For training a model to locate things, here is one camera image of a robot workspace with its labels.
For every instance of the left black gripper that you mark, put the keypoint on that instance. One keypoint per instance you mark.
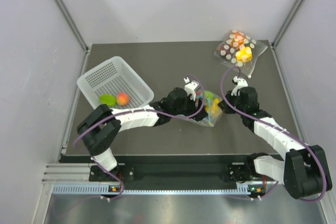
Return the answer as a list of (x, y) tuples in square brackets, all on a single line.
[(193, 109)]

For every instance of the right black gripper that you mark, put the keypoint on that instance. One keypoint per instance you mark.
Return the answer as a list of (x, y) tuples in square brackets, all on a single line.
[(225, 106)]

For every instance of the yellow fake lemon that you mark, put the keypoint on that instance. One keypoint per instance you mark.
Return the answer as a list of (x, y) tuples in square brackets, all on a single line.
[(212, 108)]

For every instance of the clear blue zip top bag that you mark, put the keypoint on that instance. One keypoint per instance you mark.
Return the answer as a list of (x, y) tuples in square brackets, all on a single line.
[(208, 122)]

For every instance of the green fake pear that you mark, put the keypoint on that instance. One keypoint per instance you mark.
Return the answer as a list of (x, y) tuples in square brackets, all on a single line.
[(209, 95)]

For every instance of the orange peach fake fruit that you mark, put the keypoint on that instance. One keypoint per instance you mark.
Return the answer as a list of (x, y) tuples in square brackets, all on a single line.
[(122, 99)]

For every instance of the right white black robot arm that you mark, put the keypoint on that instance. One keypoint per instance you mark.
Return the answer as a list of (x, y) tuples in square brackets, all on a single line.
[(302, 169)]

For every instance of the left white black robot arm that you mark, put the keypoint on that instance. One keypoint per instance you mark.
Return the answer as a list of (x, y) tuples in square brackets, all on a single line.
[(101, 127)]

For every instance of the yellow fake fruit in dotted bag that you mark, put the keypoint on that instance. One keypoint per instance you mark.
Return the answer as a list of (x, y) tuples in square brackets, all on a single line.
[(244, 55)]

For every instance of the dark red fake fruit dotted bag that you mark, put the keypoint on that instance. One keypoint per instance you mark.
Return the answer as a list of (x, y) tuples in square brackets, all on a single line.
[(223, 49)]

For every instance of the clear polka dot bag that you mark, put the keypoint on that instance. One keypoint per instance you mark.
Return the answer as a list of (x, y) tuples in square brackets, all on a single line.
[(247, 68)]

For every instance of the orange fake fruit in dotted bag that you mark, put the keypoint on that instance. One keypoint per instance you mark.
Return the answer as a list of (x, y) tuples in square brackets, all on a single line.
[(236, 39)]

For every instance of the white perforated plastic basket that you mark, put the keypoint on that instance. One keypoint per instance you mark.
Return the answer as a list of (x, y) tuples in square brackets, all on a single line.
[(112, 77)]

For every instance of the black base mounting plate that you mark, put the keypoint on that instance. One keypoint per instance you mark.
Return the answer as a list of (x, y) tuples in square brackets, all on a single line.
[(182, 172)]

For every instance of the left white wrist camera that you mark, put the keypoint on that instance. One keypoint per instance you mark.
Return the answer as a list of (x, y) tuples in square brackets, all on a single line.
[(191, 88)]

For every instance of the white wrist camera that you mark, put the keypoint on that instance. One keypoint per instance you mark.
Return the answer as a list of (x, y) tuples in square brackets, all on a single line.
[(239, 83), (191, 88)]

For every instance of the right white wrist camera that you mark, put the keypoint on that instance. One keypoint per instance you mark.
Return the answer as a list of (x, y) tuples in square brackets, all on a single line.
[(239, 83)]

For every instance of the right aluminium frame post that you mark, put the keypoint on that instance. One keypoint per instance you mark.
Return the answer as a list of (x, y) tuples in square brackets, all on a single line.
[(286, 23)]

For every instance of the aluminium frame post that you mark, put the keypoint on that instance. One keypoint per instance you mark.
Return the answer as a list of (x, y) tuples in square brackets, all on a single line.
[(286, 23), (70, 22)]

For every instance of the left aluminium frame post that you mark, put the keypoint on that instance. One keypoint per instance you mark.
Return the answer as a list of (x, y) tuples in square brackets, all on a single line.
[(70, 22)]

